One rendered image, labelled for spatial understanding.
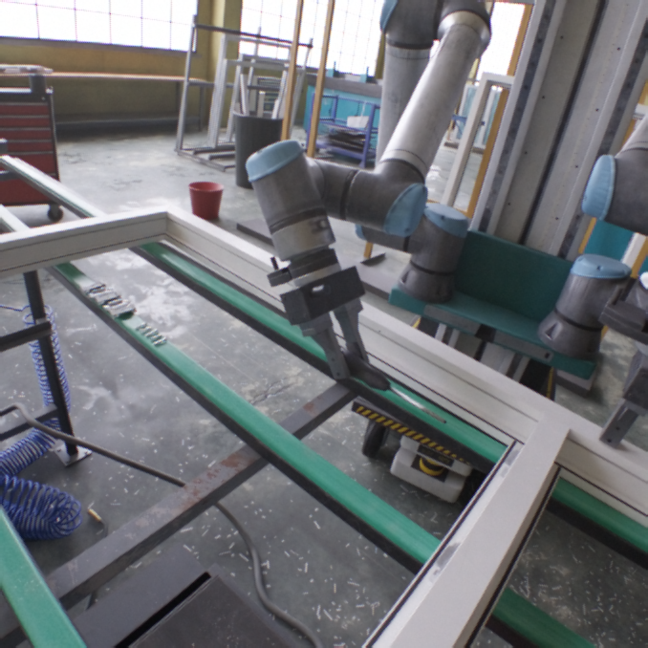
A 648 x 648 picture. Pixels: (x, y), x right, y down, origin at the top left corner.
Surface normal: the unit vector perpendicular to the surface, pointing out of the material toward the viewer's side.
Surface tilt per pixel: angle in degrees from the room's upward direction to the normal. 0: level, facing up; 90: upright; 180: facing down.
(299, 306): 91
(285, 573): 0
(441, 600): 0
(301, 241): 69
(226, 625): 0
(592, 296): 90
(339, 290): 53
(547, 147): 90
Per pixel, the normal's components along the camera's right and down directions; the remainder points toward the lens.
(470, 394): -0.65, 0.32
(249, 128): -0.26, 0.53
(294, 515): 0.15, -0.84
